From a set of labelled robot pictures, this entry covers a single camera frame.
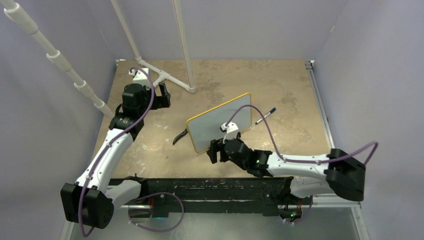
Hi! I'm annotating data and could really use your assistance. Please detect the yellow framed whiteboard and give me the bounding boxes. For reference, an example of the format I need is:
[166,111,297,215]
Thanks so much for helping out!
[186,92,253,153]

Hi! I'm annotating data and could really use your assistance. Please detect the white marker pen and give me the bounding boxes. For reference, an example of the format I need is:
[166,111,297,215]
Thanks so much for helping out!
[255,107,276,125]

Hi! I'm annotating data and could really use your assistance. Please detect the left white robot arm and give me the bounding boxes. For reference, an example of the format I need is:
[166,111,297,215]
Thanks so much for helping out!
[60,82,171,229]

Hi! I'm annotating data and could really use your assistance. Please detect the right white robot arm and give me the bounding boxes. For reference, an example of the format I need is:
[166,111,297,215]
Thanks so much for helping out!
[206,138,366,204]

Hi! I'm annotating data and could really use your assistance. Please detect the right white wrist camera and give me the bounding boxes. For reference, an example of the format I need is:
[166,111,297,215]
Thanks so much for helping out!
[220,121,239,144]

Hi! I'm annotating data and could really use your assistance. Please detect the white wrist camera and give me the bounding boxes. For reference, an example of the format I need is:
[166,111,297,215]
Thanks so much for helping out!
[129,67,150,86]
[220,121,239,144]

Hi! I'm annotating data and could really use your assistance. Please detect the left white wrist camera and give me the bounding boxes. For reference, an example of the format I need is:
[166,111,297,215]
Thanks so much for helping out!
[129,67,150,86]

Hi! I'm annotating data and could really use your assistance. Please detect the black handled pliers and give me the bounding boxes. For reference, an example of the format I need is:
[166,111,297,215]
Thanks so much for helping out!
[172,128,188,145]

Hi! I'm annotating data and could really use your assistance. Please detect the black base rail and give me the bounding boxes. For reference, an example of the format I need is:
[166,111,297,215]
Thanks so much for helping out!
[127,176,312,218]

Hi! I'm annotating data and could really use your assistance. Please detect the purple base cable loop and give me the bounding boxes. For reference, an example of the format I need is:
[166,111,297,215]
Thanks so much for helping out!
[128,192,185,233]

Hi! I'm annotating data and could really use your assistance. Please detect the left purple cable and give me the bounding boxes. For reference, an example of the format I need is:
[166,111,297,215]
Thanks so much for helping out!
[77,66,156,238]

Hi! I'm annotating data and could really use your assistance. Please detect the right aluminium side rail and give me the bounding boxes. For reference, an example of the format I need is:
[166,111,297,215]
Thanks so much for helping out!
[304,60,335,149]

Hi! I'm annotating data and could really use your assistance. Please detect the white pvc pipe frame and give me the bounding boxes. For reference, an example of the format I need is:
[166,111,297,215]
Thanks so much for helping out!
[0,0,197,119]

